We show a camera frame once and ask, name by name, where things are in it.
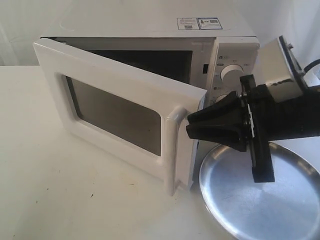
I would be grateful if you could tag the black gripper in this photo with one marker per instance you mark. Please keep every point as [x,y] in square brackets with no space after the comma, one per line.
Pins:
[252,110]

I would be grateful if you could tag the white microwave door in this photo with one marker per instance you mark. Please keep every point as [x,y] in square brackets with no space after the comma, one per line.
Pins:
[132,101]

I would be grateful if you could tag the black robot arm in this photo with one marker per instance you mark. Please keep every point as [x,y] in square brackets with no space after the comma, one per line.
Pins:
[292,119]

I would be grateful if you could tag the white microwave oven body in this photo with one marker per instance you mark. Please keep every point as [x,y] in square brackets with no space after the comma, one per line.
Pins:
[213,50]

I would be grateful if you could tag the printed warning label sticker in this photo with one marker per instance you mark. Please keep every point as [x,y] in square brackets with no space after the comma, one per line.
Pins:
[199,23]

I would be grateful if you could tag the lower white control knob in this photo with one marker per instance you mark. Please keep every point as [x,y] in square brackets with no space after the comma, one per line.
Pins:
[219,98]

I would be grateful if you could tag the white control knob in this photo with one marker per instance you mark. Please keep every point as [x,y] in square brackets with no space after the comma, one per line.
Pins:
[219,98]
[230,75]

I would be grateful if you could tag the upper white control knob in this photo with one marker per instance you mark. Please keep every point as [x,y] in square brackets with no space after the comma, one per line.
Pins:
[230,75]

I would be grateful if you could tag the round stainless steel tray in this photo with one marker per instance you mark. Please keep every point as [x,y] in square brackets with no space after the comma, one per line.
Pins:
[287,209]

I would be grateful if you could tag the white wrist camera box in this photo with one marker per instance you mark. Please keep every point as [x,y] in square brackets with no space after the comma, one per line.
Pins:
[281,72]

